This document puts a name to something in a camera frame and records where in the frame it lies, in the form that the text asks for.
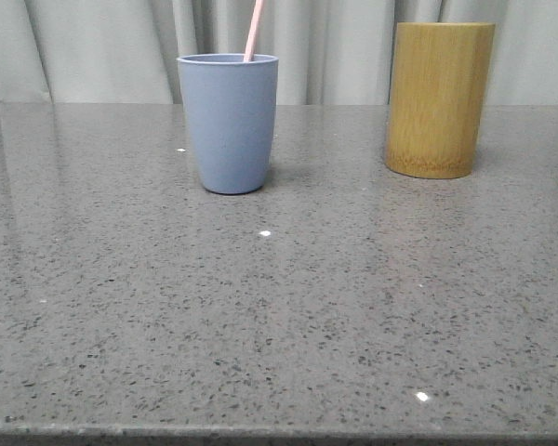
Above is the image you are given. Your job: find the blue plastic cup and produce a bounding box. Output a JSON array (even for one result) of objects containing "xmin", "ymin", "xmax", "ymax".
[{"xmin": 177, "ymin": 53, "xmax": 279, "ymax": 195}]

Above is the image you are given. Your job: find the bamboo wooden holder cup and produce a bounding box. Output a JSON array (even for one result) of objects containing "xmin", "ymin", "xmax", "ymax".
[{"xmin": 385, "ymin": 22, "xmax": 495, "ymax": 179}]

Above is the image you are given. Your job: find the grey pleated curtain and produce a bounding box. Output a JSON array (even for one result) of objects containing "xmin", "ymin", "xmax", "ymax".
[{"xmin": 0, "ymin": 1, "xmax": 558, "ymax": 105}]

